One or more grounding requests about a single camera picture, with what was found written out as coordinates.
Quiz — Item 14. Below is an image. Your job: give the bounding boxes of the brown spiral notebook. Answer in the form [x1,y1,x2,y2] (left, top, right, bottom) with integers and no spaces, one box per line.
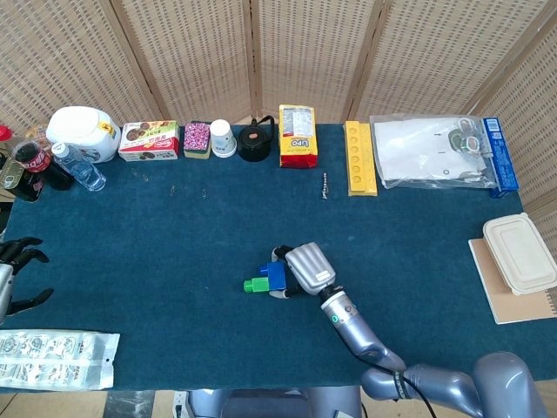
[467,238,557,326]

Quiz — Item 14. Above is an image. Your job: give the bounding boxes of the clear water bottle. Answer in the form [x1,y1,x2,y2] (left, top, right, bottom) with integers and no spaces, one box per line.
[50,142,107,192]

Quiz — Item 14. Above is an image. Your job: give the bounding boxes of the right robot hand silver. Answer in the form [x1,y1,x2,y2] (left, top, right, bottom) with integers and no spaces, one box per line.
[268,241,337,300]

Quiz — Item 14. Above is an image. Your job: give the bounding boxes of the blue block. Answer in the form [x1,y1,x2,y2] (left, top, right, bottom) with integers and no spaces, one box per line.
[258,261,289,292]

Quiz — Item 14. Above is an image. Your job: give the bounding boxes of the purple patterned sponge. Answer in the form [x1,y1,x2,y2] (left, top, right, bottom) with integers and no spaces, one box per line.
[183,121,212,159]

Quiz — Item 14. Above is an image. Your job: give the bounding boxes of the white paper cup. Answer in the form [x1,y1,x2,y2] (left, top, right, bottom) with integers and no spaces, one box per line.
[210,118,238,158]

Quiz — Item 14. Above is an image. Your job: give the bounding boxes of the white plastic jug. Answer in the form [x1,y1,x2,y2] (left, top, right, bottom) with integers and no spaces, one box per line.
[45,106,122,165]

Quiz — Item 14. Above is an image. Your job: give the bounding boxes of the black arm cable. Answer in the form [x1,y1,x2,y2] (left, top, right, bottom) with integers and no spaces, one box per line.
[354,350,439,418]

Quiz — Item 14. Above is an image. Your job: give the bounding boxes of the red capped oil bottle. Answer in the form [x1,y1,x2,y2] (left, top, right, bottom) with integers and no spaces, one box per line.
[0,124,52,154]

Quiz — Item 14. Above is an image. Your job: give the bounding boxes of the clear plastic bag with papers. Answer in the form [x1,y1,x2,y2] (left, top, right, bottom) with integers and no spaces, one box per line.
[369,113,500,190]

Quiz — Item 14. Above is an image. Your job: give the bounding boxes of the left robot hand silver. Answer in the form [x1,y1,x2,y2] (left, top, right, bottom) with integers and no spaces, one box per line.
[0,237,55,326]

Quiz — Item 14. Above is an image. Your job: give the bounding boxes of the blue cardboard box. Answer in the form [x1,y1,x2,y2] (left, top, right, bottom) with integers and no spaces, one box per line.
[481,116,520,199]

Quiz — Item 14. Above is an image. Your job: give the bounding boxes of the white plastic package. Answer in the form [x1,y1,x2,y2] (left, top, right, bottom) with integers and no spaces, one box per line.
[0,329,121,390]

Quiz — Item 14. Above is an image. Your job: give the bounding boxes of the woven folding screen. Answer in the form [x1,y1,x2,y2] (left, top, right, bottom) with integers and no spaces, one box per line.
[0,0,557,317]

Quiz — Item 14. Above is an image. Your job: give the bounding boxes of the red white cookie box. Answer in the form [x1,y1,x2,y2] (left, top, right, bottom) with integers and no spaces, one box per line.
[117,120,181,163]

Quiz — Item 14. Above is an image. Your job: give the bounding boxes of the yellow tray with holes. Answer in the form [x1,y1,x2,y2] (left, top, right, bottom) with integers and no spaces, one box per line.
[344,120,379,198]

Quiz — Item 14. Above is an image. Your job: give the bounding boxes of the cola bottle red label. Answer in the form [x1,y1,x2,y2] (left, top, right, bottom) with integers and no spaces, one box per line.
[11,141,75,192]

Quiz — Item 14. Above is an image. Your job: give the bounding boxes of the black teapot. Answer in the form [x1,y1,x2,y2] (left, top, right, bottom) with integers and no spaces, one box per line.
[238,114,276,163]

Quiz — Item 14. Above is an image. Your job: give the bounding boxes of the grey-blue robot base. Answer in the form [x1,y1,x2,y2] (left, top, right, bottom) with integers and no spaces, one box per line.
[173,387,365,418]

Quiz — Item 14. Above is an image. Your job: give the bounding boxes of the beige takeaway container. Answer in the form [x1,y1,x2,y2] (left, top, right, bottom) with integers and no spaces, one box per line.
[482,212,557,297]

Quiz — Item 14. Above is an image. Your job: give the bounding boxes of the green block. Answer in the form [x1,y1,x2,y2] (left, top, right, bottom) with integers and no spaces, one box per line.
[243,276,271,293]

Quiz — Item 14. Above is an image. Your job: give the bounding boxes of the yellow Lipo snack bag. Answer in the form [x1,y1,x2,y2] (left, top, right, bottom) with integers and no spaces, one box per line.
[278,104,319,169]

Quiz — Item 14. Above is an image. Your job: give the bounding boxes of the blue carpet table cover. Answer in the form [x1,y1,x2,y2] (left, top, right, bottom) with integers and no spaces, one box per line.
[0,124,540,391]

